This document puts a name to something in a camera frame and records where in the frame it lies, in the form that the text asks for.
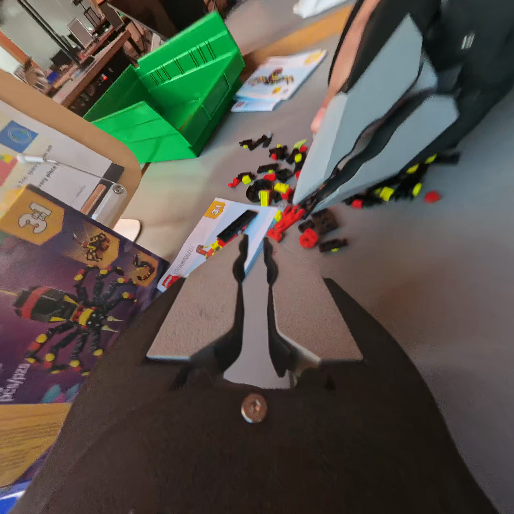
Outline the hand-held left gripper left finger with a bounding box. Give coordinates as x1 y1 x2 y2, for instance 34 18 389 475
146 236 250 376

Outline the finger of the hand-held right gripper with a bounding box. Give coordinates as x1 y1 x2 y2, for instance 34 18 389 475
292 12 425 205
309 93 460 216

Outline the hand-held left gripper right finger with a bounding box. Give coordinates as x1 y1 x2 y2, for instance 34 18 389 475
262 237 364 380

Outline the pile of lego pieces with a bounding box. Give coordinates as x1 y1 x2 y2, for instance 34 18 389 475
228 133 462 254

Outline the purple lego set box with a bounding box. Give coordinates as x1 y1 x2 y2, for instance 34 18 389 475
0 185 171 486

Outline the person's right hand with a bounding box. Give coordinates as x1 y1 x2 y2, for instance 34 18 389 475
311 0 380 133

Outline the open spider instruction booklet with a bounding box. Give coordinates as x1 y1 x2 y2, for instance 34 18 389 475
158 199 282 294

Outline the closed instruction booklet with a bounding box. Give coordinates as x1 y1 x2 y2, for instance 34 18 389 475
232 50 328 111

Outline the crumpled white paper bag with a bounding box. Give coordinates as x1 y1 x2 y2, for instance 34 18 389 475
293 0 354 18

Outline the green plastic bin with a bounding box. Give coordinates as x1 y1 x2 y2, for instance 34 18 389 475
83 10 245 164

